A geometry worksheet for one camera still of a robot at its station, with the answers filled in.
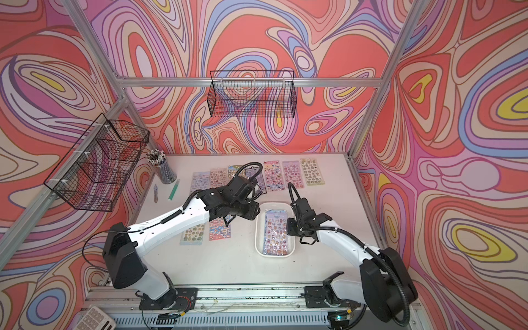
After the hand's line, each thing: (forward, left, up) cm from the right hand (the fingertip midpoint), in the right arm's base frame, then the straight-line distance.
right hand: (293, 233), depth 86 cm
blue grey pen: (+22, +66, -1) cm, 70 cm away
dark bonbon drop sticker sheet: (+37, +18, -2) cm, 42 cm away
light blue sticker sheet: (+32, +46, -1) cm, 56 cm away
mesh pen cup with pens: (+33, +62, +16) cm, 72 cm away
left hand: (+4, +14, +13) cm, 19 cm away
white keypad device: (-28, +70, 0) cm, 76 cm away
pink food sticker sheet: (+34, +37, -2) cm, 51 cm away
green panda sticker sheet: (+39, +29, -1) cm, 49 cm away
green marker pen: (+27, +59, -2) cm, 64 cm away
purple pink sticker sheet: (+35, -4, -3) cm, 36 cm away
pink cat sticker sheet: (+31, +6, -2) cm, 32 cm away
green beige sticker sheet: (+36, -15, -3) cm, 39 cm away
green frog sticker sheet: (+1, +44, -2) cm, 44 cm away
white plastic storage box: (+3, +14, +14) cm, 19 cm away
